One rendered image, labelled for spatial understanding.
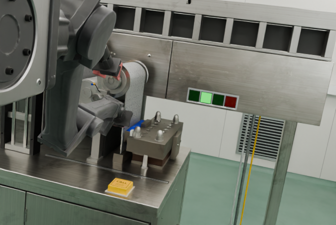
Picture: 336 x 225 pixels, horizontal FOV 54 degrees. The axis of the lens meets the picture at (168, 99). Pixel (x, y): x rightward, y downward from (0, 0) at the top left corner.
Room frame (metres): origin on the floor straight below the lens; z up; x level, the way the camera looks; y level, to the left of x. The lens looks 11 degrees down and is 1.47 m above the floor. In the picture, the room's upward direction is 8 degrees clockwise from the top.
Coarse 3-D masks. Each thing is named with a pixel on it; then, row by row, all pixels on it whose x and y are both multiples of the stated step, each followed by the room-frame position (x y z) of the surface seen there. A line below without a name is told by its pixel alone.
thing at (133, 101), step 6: (138, 90) 1.50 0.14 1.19; (126, 96) 1.35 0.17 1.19; (132, 96) 1.42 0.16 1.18; (138, 96) 1.51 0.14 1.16; (126, 102) 1.35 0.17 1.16; (132, 102) 1.43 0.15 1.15; (138, 102) 1.52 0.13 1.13; (126, 108) 1.36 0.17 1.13; (132, 108) 1.44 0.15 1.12; (138, 108) 1.53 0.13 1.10; (132, 114) 1.45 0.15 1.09; (138, 114) 1.54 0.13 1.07; (132, 120) 1.46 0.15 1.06; (138, 120) 1.55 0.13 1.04; (126, 126) 1.39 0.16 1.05
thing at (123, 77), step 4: (120, 72) 1.34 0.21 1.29; (100, 76) 1.36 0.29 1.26; (124, 76) 1.34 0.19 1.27; (100, 80) 1.36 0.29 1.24; (124, 80) 1.34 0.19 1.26; (124, 84) 1.34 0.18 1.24; (104, 88) 1.35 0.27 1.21; (120, 88) 1.34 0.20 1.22; (112, 92) 1.35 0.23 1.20; (116, 92) 1.34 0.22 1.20
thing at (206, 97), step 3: (201, 93) 1.60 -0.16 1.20; (204, 93) 1.59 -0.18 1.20; (207, 93) 1.59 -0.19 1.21; (210, 93) 1.59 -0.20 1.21; (201, 96) 1.60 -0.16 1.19; (204, 96) 1.59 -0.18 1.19; (207, 96) 1.59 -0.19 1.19; (210, 96) 1.59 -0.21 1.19; (201, 99) 1.60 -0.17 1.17; (204, 99) 1.59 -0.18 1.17; (207, 99) 1.59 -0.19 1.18; (210, 99) 1.59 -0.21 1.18; (207, 102) 1.59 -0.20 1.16
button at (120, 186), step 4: (116, 180) 1.11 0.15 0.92; (120, 180) 1.11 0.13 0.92; (124, 180) 1.12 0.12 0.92; (112, 184) 1.07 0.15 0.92; (116, 184) 1.08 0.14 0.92; (120, 184) 1.08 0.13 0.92; (124, 184) 1.09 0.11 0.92; (128, 184) 1.09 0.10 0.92; (132, 184) 1.12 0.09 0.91; (108, 188) 1.07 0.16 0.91; (112, 188) 1.06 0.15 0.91; (116, 188) 1.06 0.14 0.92; (120, 188) 1.06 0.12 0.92; (124, 188) 1.06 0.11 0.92; (128, 188) 1.07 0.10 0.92; (116, 192) 1.06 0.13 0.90; (120, 192) 1.06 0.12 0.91; (124, 192) 1.05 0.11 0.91
